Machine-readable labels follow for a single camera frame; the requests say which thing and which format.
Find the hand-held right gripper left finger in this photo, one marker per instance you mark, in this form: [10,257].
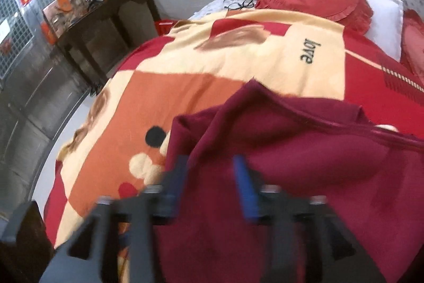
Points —
[175,183]

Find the orange and cream printed blanket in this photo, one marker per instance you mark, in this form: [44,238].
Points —
[198,54]

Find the dark wooden table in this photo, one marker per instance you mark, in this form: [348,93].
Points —
[99,24]

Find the white pillow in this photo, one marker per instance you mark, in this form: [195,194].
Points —
[384,21]

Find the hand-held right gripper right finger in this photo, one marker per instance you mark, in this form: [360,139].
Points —
[246,187]

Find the maroon fleece garment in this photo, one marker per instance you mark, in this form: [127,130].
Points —
[314,170]

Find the black eyeglasses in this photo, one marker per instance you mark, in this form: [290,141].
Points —
[232,7]

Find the orange printed picture board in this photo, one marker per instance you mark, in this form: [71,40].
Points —
[63,14]

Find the metal grille door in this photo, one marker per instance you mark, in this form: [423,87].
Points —
[20,47]

